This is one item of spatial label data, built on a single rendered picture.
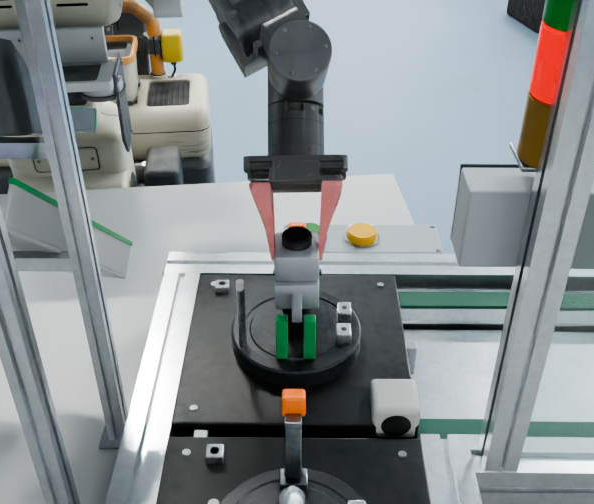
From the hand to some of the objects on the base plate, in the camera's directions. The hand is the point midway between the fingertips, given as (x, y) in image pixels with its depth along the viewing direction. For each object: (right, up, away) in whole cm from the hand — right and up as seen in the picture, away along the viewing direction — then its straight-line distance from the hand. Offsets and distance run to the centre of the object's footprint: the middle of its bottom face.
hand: (297, 252), depth 75 cm
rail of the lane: (+28, -10, +26) cm, 39 cm away
